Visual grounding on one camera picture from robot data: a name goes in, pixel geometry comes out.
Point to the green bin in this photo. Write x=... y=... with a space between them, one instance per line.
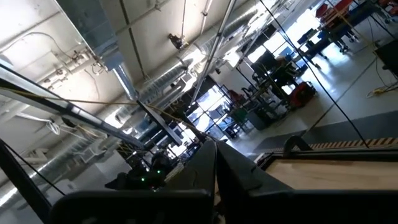
x=239 y=115

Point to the red storage bin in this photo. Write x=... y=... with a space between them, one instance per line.
x=339 y=6

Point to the red tool cart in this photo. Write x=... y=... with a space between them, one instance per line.
x=303 y=95

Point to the silver rig pole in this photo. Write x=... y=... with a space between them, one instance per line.
x=213 y=49

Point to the black mat with hazard stripes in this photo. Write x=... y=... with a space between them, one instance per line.
x=357 y=143

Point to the silver ribbed ventilation duct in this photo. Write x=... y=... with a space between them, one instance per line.
x=168 y=81
x=62 y=161

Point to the grey rectangular ceiling duct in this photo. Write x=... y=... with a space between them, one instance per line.
x=93 y=28

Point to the black workstation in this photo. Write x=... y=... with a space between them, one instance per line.
x=273 y=71

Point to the black and silver rig beam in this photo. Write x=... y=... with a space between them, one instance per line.
x=46 y=96

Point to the black overhead camera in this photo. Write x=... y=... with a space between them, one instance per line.
x=176 y=41

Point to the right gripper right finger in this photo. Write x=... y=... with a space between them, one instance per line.
x=236 y=177

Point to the black frame clamp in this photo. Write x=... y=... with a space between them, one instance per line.
x=287 y=143

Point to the black aluminium table frame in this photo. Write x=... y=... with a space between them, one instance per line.
x=342 y=154

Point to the blue work table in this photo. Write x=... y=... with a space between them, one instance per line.
x=335 y=28

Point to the black rig pole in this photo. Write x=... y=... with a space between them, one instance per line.
x=25 y=183

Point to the glass window wall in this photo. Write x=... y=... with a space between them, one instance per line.
x=208 y=99

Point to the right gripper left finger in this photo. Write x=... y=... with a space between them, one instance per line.
x=199 y=174

